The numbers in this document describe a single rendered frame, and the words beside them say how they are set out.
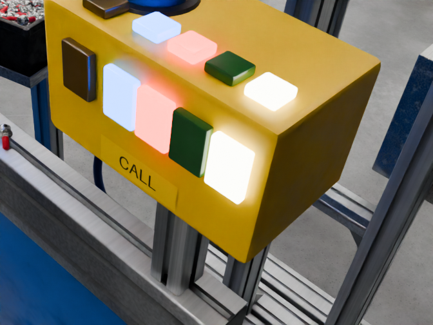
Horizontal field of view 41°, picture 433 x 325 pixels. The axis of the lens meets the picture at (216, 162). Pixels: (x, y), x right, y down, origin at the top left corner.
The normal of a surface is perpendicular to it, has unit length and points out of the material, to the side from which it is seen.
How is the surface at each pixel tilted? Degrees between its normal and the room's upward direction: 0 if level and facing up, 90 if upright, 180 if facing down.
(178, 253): 90
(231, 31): 0
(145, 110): 90
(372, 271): 90
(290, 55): 0
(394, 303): 0
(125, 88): 90
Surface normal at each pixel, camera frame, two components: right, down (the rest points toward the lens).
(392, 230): -0.64, 0.44
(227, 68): 0.13, -0.75
